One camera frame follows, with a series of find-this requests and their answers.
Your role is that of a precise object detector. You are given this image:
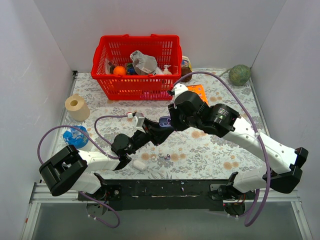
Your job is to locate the lavender earbud charging case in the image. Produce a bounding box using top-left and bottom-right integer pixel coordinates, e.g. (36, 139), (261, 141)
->
(158, 116), (171, 128)

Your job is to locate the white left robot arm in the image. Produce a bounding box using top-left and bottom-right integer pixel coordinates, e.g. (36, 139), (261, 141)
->
(39, 127), (174, 200)

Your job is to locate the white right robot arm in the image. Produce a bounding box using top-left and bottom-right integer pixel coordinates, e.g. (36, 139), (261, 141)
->
(142, 91), (309, 194)

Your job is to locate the white earbud charging case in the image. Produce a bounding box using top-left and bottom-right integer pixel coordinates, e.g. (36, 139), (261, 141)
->
(132, 160), (147, 171)

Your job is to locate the orange snack box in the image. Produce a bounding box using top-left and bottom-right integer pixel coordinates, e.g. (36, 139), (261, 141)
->
(187, 84), (208, 103)

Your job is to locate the brown jar with label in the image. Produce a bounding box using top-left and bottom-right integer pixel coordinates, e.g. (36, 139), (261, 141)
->
(180, 55), (192, 83)

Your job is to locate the white pump bottle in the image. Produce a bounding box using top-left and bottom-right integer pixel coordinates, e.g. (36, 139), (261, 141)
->
(162, 64), (172, 75)

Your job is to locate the dark green toy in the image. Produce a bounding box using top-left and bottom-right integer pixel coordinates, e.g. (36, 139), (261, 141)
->
(125, 62), (137, 76)

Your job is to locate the red plastic shopping basket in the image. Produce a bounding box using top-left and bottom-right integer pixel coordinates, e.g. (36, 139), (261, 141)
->
(91, 34), (182, 101)

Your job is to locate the grey crumpled bag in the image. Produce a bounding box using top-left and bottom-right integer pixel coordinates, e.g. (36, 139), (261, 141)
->
(130, 50), (158, 75)

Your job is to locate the green melon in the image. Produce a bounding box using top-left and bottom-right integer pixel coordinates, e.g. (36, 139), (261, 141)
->
(219, 64), (251, 87)

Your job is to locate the orange fruit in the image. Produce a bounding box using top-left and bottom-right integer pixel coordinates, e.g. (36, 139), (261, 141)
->
(113, 65), (127, 76)

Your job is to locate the blue wrapped tissue roll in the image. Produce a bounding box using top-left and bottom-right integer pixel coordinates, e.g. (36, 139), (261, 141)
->
(62, 128), (93, 152)

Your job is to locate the beige paper roll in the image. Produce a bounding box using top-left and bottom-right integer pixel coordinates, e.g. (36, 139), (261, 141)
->
(64, 93), (90, 122)

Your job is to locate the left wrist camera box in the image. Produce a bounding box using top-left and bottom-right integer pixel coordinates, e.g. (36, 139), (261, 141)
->
(126, 112), (145, 133)

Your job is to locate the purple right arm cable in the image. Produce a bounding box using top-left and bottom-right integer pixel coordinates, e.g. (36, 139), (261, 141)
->
(172, 71), (272, 228)

